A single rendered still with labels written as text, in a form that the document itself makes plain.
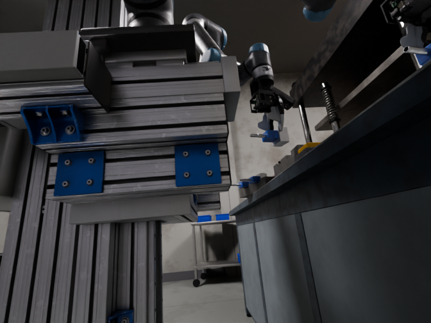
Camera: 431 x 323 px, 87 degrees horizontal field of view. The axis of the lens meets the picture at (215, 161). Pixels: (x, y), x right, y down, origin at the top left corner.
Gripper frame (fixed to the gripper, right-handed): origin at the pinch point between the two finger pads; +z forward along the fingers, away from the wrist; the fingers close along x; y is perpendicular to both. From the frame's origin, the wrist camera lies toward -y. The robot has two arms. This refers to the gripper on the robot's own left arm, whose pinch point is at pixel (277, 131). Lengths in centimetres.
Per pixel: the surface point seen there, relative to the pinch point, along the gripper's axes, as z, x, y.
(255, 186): 12.5, -34.3, -7.1
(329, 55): -88, -43, -88
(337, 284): 45.9, 12.1, -0.4
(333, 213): 29.5, 17.5, 0.9
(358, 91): -55, -39, -101
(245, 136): -129, -282, -134
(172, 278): 92, -317, -2
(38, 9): -259, -212, 172
